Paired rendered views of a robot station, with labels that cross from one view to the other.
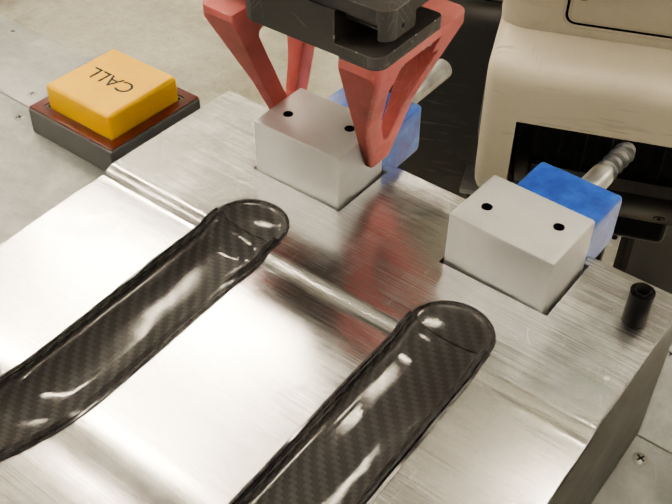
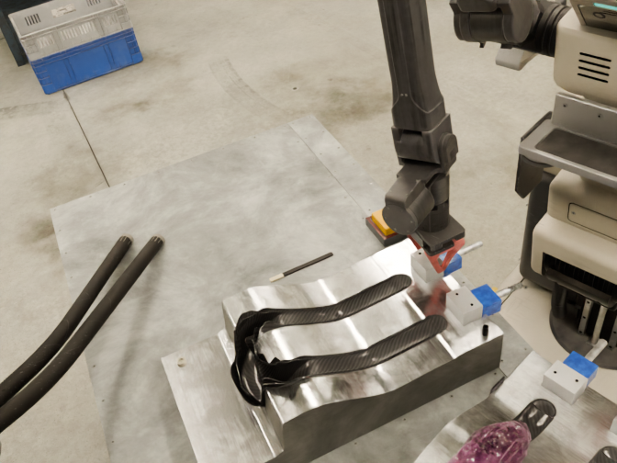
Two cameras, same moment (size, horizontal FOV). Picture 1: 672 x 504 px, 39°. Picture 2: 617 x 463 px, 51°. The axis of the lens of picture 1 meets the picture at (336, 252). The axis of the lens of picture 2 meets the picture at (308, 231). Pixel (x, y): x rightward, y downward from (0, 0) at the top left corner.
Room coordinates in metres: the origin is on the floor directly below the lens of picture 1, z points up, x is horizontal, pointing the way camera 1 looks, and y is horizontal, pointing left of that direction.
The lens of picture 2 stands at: (-0.36, -0.27, 1.71)
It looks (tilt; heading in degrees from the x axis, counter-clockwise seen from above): 42 degrees down; 35
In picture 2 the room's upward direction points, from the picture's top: 10 degrees counter-clockwise
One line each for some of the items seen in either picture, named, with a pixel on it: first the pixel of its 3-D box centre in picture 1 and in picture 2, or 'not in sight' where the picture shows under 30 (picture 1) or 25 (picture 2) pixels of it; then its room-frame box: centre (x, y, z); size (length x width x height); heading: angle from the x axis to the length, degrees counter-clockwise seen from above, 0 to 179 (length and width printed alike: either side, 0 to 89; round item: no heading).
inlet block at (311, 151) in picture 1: (375, 122); (450, 257); (0.41, -0.02, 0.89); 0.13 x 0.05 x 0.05; 144
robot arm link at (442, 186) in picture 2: not in sight; (428, 184); (0.37, 0.01, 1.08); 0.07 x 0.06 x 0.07; 172
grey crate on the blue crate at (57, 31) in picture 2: not in sight; (71, 21); (2.00, 2.79, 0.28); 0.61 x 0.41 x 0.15; 146
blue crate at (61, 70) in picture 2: not in sight; (81, 49); (2.00, 2.80, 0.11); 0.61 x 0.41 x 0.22; 146
